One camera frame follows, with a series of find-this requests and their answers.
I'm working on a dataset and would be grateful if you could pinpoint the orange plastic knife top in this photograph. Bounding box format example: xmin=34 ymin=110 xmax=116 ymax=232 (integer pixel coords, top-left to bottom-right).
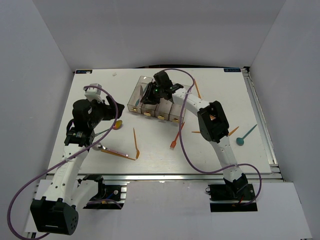
xmin=194 ymin=80 xmax=202 ymax=99

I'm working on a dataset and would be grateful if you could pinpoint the teal plastic knife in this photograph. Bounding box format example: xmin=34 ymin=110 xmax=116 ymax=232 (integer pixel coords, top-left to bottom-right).
xmin=135 ymin=88 xmax=145 ymax=107

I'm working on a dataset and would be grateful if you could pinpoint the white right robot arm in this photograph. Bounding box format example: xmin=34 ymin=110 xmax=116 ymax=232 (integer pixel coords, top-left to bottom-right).
xmin=140 ymin=69 xmax=248 ymax=200

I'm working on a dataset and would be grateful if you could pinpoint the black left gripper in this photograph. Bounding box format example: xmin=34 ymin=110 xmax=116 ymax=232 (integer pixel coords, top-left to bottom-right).
xmin=87 ymin=95 xmax=124 ymax=129

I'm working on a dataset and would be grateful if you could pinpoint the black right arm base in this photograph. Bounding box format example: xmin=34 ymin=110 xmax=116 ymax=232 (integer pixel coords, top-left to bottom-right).
xmin=205 ymin=184 xmax=261 ymax=213

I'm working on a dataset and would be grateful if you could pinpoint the orange plastic spoon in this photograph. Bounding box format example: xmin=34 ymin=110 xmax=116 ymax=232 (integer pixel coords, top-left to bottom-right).
xmin=228 ymin=126 xmax=239 ymax=136

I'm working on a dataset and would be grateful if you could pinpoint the aluminium rail right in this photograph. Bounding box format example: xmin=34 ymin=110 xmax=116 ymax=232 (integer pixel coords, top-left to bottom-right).
xmin=241 ymin=66 xmax=284 ymax=182

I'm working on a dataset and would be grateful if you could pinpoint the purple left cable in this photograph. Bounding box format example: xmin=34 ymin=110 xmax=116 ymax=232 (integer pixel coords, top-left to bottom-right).
xmin=6 ymin=85 xmax=119 ymax=240

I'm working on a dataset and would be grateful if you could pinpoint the red-orange plastic fork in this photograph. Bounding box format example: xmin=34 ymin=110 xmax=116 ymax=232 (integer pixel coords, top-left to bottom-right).
xmin=169 ymin=130 xmax=180 ymax=150

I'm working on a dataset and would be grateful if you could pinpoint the silver metal spoon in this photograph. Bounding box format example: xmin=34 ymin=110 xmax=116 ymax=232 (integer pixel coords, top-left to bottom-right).
xmin=91 ymin=142 xmax=109 ymax=151

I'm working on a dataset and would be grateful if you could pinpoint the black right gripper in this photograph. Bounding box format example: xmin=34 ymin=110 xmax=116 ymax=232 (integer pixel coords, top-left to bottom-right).
xmin=140 ymin=82 xmax=163 ymax=106

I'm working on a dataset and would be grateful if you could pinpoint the teal plastic spoon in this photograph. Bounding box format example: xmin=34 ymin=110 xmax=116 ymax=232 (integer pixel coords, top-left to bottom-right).
xmin=236 ymin=125 xmax=257 ymax=146

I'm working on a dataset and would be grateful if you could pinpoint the clear four-compartment organizer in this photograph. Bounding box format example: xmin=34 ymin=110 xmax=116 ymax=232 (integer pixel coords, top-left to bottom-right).
xmin=127 ymin=75 xmax=182 ymax=124

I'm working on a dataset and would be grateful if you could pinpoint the orange pink knife left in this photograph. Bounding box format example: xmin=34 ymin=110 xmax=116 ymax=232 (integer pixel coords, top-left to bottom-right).
xmin=100 ymin=149 xmax=136 ymax=161

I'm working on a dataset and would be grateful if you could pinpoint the black label left corner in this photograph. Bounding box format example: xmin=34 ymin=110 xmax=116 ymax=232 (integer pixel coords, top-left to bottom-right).
xmin=75 ymin=69 xmax=93 ymax=74

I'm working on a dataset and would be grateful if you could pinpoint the blue label right corner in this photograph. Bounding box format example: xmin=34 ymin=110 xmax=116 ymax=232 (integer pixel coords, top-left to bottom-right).
xmin=223 ymin=68 xmax=241 ymax=73

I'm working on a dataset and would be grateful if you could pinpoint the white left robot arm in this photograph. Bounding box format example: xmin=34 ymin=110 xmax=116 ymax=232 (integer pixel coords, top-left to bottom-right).
xmin=30 ymin=95 xmax=125 ymax=235

